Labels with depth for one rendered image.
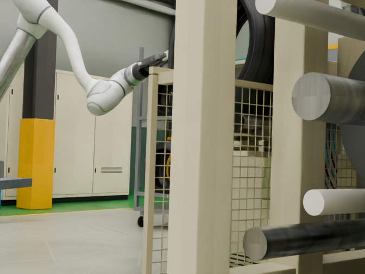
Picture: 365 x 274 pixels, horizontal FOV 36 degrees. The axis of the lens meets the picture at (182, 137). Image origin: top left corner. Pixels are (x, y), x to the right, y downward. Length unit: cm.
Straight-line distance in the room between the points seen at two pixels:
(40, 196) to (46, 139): 76
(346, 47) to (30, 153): 617
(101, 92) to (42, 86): 541
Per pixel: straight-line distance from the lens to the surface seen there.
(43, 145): 782
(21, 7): 273
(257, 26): 186
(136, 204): 611
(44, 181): 786
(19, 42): 284
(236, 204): 287
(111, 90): 249
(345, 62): 201
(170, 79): 138
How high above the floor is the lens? 78
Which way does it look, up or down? 2 degrees up
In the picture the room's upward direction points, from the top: 2 degrees clockwise
